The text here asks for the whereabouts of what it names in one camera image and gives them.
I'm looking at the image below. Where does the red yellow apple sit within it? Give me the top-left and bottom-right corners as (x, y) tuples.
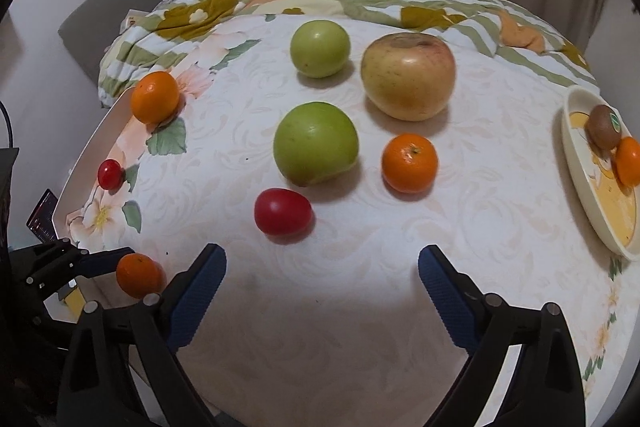
(360, 32), (457, 122)

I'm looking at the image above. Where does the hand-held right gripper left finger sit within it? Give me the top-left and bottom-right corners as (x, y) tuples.
(56, 243), (228, 427)

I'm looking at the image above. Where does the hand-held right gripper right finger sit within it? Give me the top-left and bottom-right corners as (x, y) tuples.
(417, 244), (587, 427)

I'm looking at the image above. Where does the cream plate with yellow print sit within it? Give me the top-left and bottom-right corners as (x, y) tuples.
(560, 86), (640, 263)

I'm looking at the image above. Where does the white mattress edge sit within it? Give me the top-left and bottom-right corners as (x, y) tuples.
(52, 96), (135, 240)

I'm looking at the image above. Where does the brown kiwi with sticker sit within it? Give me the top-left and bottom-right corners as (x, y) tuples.
(586, 104), (624, 152)

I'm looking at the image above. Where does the black cable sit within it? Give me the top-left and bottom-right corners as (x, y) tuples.
(0, 99), (14, 148)

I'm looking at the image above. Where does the white floral bed sheet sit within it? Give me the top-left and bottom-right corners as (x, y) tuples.
(65, 13), (635, 427)

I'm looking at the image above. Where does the large green apple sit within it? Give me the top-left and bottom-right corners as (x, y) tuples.
(273, 102), (360, 186)

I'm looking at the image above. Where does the orange mandarin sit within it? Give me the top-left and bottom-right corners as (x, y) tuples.
(614, 136), (640, 188)
(130, 71), (181, 125)
(116, 253), (166, 299)
(381, 133), (439, 194)

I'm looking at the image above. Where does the small green apple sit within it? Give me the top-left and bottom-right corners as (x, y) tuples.
(290, 20), (351, 78)

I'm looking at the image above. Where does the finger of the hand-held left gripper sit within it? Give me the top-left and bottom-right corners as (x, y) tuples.
(25, 239), (138, 288)

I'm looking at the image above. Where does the small red cherry tomato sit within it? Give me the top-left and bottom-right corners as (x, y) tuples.
(97, 159), (125, 191)

